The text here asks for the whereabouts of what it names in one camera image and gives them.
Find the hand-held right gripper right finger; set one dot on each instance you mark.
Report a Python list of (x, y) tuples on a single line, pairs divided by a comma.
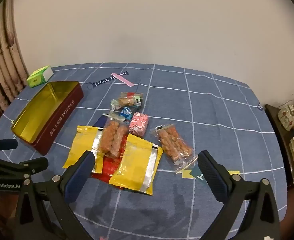
[(211, 177)]

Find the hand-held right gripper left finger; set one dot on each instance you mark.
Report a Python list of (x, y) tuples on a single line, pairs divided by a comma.
[(77, 177)]

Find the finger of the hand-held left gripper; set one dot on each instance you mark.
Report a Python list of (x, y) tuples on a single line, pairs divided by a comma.
[(4, 144), (37, 163)]

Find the clear packet of orange snacks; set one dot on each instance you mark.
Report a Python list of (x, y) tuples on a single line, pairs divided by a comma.
[(173, 142), (112, 137)]

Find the dark red tin box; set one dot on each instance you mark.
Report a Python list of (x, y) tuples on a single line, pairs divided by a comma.
[(62, 115)]

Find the yellow snack packet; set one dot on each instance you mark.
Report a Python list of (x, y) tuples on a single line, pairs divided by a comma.
[(134, 165), (82, 140)]

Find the dark blue snack packet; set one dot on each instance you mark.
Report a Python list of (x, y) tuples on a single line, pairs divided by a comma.
[(100, 123)]

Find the red snack packet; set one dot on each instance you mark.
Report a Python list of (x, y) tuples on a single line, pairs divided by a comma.
[(107, 170)]

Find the green tissue pack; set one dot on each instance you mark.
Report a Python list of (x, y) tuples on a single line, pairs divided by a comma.
[(38, 77)]

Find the blue checked tablecloth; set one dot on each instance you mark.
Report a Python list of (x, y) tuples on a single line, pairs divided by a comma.
[(186, 105)]

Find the dark wooden side table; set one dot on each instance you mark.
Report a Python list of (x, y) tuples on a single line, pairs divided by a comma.
[(279, 140)]

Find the pink wrapped candy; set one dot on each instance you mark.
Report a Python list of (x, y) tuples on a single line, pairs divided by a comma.
[(138, 123)]

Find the blue wrapped candy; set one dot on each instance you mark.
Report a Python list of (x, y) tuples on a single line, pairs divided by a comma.
[(125, 111)]

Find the beige printed curtain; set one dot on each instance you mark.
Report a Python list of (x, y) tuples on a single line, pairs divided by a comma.
[(4, 55)]

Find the small clear green-edged snack packet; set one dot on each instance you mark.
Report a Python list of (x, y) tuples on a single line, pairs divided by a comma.
[(127, 100)]

